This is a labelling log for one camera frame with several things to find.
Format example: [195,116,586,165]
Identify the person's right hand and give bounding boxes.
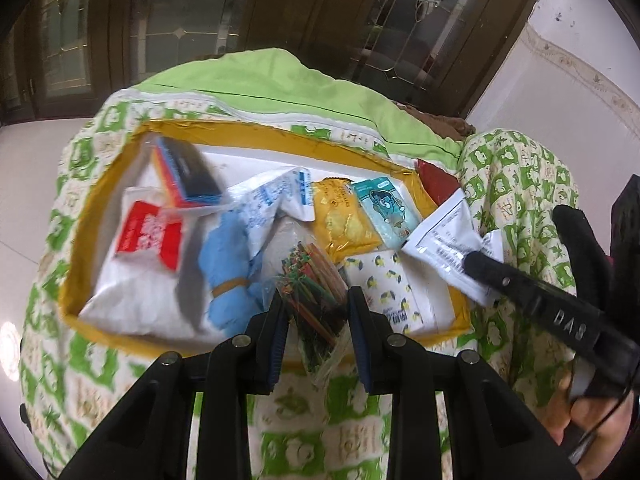
[545,370,640,466]

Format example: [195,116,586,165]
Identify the dark boxy object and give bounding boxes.
[607,175,640,331]

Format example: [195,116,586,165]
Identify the brown cloth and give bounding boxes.
[395,102,476,138]

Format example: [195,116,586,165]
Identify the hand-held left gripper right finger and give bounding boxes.
[347,286,581,480]

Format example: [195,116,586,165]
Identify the wooden glass door set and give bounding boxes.
[0,0,556,126]

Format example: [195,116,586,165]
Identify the lemon print tissue pack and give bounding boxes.
[342,250,426,336]

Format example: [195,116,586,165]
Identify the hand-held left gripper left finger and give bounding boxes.
[60,290,291,480]

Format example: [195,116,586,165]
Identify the blue towel with yellow band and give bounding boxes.
[197,210,276,336]

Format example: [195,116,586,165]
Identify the bag of coloured felt sheets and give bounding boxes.
[147,135,233,211]

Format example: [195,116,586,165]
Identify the gold-edged white box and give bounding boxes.
[57,120,476,356]

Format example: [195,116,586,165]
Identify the white packet with red label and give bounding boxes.
[77,185,221,338]

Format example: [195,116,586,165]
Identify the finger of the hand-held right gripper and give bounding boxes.
[465,251,533,306]

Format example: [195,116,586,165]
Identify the white packet with blue print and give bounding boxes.
[227,167,318,256]

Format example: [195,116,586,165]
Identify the dark red packet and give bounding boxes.
[414,157,463,208]

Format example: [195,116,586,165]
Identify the bag of coloured sticks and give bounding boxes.
[275,240,351,386]

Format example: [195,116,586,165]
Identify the plain green sheet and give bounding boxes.
[137,47,463,161]

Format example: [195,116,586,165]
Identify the yellow cracker packet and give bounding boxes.
[310,177,386,256]

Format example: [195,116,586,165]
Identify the green printed quilt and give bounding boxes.
[17,85,581,480]

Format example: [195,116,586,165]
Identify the white packet with black text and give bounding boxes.
[400,187,506,306]

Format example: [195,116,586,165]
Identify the light blue tissue pack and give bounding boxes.
[350,176,423,251]

